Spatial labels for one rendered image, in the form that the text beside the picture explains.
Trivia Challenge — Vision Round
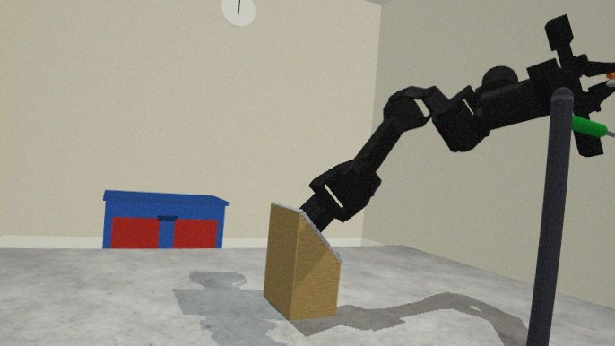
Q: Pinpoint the orange handle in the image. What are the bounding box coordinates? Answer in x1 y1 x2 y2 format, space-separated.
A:
606 72 615 87

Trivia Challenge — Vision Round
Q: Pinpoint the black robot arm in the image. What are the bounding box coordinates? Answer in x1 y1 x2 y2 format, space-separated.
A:
300 58 583 232

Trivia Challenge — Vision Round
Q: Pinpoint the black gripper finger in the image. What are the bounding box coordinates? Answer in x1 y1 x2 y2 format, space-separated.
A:
588 80 615 112
579 55 615 78

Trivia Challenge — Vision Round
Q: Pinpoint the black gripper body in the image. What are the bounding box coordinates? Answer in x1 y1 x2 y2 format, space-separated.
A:
515 14 603 157

